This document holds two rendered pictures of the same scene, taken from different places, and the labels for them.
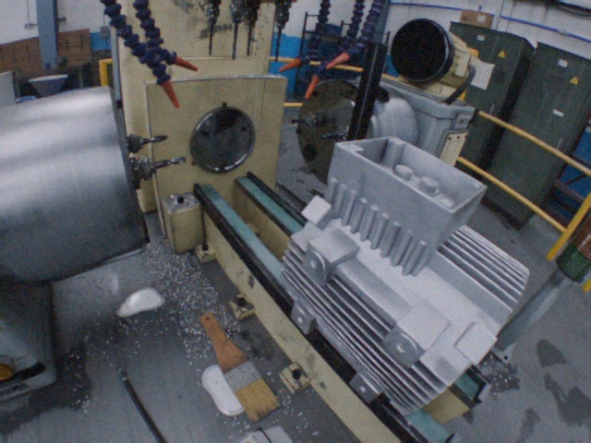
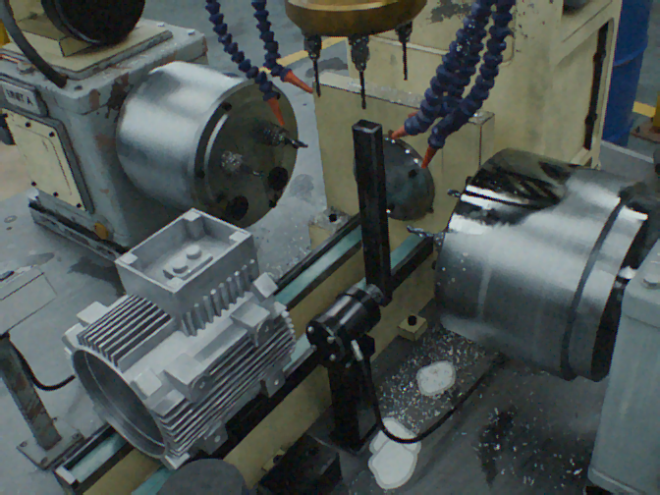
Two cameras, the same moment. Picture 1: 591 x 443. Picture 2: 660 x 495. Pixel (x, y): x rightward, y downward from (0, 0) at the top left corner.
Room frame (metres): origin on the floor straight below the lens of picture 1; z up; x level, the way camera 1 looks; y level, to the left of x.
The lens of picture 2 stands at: (0.35, -0.77, 1.62)
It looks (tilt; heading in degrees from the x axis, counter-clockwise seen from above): 38 degrees down; 86
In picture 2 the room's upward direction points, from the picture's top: 7 degrees counter-clockwise
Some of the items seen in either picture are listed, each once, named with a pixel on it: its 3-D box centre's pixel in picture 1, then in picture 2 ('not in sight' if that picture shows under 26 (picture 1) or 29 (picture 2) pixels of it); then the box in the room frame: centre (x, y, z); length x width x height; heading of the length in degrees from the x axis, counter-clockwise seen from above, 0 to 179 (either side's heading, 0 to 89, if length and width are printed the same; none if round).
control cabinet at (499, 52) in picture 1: (469, 104); not in sight; (3.44, -1.94, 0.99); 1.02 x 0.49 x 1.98; 34
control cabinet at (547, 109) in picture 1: (538, 139); not in sight; (2.61, -2.50, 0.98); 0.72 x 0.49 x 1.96; 34
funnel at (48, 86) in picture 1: (51, 95); not in sight; (1.22, 1.57, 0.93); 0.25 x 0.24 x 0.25; 34
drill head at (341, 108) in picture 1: (364, 131); (571, 270); (0.68, -0.13, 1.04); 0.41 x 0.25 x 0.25; 134
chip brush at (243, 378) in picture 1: (232, 361); not in sight; (0.17, 0.06, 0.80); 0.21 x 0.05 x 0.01; 43
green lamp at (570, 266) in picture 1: (576, 259); not in sight; (0.26, -0.48, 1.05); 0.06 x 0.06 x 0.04
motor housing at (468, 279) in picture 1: (400, 286); (183, 350); (0.20, -0.13, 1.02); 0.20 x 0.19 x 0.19; 44
